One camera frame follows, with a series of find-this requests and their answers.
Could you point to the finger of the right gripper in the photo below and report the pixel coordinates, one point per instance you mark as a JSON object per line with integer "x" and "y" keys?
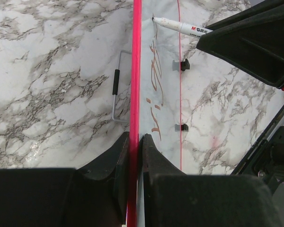
{"x": 252, "y": 41}

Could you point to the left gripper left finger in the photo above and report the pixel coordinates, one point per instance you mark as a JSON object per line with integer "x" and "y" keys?
{"x": 94, "y": 195}

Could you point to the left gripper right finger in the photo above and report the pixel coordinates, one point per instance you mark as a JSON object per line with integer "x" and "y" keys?
{"x": 175, "y": 199}

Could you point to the white whiteboard marker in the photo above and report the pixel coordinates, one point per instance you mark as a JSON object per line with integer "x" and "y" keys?
{"x": 183, "y": 28}

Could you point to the pink framed whiteboard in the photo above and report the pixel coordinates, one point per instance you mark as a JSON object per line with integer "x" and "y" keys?
{"x": 155, "y": 101}

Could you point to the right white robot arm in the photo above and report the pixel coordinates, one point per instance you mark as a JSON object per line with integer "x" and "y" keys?
{"x": 266, "y": 157}

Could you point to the black whiteboard stand clip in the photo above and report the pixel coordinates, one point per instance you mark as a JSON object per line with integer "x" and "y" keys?
{"x": 185, "y": 65}

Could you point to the metal wire whiteboard stand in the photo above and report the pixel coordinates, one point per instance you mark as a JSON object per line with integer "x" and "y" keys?
{"x": 115, "y": 87}

